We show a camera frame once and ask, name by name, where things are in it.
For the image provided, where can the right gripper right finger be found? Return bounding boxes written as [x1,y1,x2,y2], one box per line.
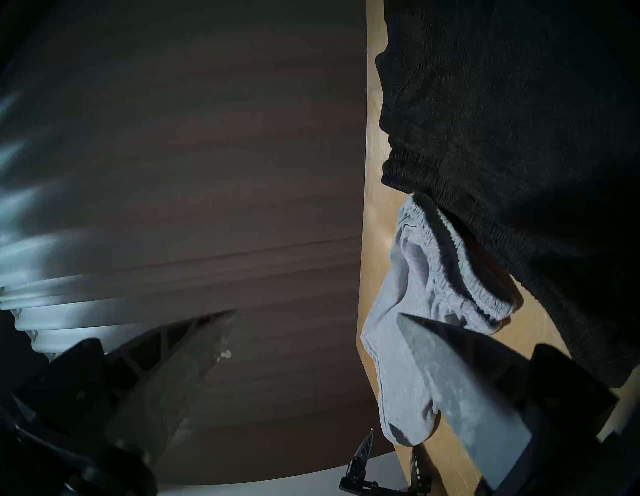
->
[396,312,619,492]

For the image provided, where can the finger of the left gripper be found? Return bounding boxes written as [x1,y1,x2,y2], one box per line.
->
[345,428,375,489]
[409,445,432,494]

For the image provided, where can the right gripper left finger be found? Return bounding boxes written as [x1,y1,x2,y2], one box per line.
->
[14,309,238,465]

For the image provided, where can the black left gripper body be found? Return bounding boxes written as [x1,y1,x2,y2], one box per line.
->
[339,479,431,496]

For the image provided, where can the grey shorts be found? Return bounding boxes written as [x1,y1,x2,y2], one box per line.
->
[361,192,518,447]

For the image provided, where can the black shorts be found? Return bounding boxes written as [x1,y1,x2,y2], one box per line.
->
[375,0,640,388]

